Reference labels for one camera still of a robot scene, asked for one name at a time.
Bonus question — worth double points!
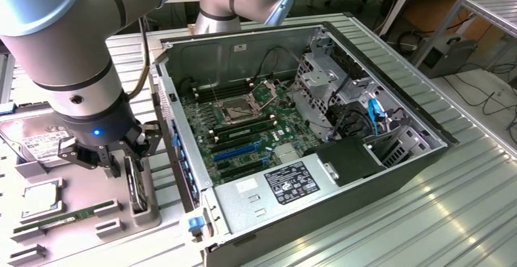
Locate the black wire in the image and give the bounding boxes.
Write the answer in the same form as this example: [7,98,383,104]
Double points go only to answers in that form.
[257,47,305,81]

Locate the silver power supply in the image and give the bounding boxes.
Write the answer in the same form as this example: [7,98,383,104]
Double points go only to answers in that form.
[213,153,347,235]

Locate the green motherboard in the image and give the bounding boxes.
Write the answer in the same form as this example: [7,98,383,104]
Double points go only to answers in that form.
[177,77,311,186]

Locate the black plastic shroud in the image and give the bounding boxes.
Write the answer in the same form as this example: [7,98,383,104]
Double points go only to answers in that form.
[316,137,388,188]

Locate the small silver heatsink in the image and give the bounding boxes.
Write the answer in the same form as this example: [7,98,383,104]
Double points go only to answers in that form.
[276,143,304,161]

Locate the blue expansion slot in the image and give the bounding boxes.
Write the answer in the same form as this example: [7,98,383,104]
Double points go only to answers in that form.
[212,143,261,162]

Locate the silver CPU chip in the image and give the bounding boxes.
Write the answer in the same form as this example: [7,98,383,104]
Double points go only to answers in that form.
[21,184,59,217]

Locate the thin locking lever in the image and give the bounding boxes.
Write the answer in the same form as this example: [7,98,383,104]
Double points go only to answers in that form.
[209,78,222,106]

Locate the silver hard disk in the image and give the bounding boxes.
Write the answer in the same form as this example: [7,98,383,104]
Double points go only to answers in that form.
[0,118,81,168]

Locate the olive arm cable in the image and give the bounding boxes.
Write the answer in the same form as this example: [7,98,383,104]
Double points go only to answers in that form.
[129,15,154,99]

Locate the grey parts rack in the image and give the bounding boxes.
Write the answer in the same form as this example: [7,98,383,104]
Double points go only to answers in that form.
[0,117,164,265]

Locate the CPU socket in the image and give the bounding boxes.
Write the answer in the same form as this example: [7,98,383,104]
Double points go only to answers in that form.
[216,96,256,126]

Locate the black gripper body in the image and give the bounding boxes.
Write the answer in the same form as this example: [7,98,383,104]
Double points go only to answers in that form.
[55,93,144,159]

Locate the metal disk bay cage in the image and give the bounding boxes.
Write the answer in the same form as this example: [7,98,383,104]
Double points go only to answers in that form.
[294,51,353,136]

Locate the open black PC case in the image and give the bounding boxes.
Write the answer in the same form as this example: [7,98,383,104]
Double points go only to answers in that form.
[150,21,461,267]

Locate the aluminium frame table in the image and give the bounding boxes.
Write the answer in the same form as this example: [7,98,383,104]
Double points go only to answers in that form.
[411,0,517,70]

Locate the blue flat wire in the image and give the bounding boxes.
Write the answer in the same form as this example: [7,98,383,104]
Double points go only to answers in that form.
[368,97,385,137]

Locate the metal socket cover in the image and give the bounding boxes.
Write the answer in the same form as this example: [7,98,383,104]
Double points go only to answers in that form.
[246,78,281,108]

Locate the installed green RAM stick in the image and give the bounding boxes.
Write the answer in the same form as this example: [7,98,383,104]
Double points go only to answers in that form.
[212,120,278,142]

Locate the dark grey floor box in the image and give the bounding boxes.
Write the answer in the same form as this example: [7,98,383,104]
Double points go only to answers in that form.
[419,36,479,79]

